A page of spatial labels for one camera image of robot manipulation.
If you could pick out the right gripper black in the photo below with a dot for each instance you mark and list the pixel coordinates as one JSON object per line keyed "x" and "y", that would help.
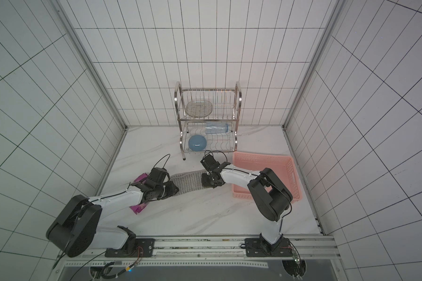
{"x": 210, "y": 179}

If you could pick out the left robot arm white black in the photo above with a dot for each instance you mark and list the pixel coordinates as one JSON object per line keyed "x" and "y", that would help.
{"x": 76, "y": 229}

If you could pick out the steel two-tier dish rack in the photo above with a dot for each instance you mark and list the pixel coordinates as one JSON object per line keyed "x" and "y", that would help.
{"x": 226, "y": 108}

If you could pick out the grey striped square dishcloth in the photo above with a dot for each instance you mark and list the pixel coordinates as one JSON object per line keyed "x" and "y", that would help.
{"x": 188, "y": 182}

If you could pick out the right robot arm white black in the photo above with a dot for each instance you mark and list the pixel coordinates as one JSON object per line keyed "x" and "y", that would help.
{"x": 272, "y": 199}

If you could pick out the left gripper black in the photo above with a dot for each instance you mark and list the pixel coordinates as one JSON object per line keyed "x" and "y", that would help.
{"x": 171, "y": 191}

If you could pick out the blue bowl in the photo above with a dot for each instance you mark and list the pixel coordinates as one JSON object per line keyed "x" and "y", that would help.
{"x": 197, "y": 143}

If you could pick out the aluminium mounting rail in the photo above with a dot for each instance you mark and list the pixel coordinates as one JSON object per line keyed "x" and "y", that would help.
{"x": 203, "y": 248}

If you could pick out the pink plastic basket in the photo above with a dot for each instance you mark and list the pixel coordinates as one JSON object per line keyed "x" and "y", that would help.
{"x": 282, "y": 165}

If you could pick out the clear glass plate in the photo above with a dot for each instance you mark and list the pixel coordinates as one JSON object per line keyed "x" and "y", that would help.
{"x": 199, "y": 109}

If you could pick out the clear plastic bottle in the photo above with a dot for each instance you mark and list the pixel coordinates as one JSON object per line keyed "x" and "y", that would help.
{"x": 212, "y": 128}

